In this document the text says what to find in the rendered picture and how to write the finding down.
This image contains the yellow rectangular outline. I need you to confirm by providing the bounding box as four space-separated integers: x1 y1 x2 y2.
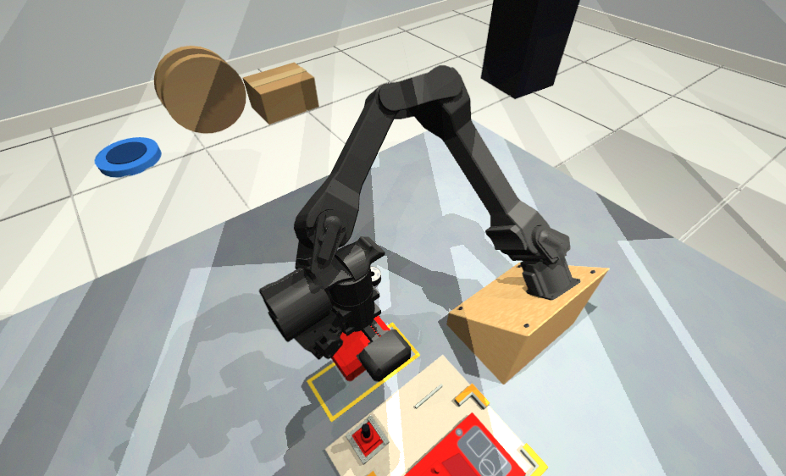
307 322 420 422

